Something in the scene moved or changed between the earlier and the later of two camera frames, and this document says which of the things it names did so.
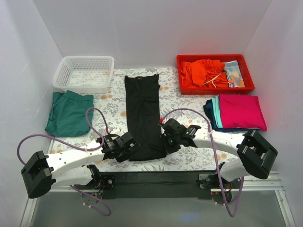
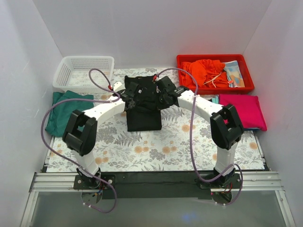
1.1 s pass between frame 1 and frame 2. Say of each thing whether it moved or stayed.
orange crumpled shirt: stayed
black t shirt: moved
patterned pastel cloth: stayed
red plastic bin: stayed
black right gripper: moved
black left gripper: moved
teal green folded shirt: stayed
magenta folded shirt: stayed
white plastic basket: stayed
